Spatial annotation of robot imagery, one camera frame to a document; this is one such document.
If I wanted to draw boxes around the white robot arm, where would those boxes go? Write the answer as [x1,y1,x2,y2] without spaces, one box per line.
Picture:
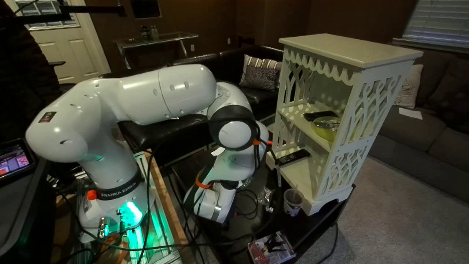
[25,64,268,240]

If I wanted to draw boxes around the black remote on lower shelf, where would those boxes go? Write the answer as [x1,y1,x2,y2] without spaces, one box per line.
[274,149,311,165]

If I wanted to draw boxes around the black remote on shelf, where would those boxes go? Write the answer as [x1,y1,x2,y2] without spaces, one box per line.
[274,149,311,165]
[303,110,339,121]

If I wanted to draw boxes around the black remote on upper shelf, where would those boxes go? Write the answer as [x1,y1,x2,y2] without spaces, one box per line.
[303,110,339,121]

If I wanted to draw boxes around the yellow-green plate on shelf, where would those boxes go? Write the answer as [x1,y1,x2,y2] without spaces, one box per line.
[312,120,339,142]

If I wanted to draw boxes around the white ornate wooden shelf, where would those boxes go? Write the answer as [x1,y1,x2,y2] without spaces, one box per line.
[267,33,422,215]

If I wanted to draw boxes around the black leather sofa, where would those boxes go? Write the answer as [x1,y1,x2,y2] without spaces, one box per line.
[119,45,283,165]

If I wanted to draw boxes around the patterned throw pillow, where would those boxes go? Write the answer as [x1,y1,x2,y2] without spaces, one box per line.
[240,55,281,89]

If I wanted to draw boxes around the clear plastic wrapper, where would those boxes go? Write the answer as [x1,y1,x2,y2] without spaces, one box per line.
[259,187,274,212]

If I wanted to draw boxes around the black coffee table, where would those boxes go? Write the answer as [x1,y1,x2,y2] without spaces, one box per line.
[170,145,358,264]

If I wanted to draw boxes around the white paper cup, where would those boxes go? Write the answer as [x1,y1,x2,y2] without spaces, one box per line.
[283,189,303,217]

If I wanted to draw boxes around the dark console table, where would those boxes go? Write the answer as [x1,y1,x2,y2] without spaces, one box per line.
[114,30,198,69]

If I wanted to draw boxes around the magazine on table corner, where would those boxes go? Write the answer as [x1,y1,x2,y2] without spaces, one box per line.
[248,230,296,264]

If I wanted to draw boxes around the white paper on couch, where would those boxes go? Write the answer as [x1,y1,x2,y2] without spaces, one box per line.
[397,107,424,120]

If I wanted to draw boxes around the light cushion on grey couch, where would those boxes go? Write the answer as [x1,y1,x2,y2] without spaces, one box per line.
[394,64,424,108]

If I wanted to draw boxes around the white panel door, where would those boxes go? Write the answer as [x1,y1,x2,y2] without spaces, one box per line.
[3,0,110,82]

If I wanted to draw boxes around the grey fabric couch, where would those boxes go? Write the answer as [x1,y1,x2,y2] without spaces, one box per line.
[371,49,469,202]

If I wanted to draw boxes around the tablet screen at left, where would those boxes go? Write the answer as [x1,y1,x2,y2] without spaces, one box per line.
[0,137,38,186]

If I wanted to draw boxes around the window blinds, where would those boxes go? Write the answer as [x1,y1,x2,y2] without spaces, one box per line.
[397,0,469,51]

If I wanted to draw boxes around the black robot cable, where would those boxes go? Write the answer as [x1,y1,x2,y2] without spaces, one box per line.
[141,140,284,250]

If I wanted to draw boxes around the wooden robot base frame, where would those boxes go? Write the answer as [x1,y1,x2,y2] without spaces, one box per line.
[126,149,195,264]

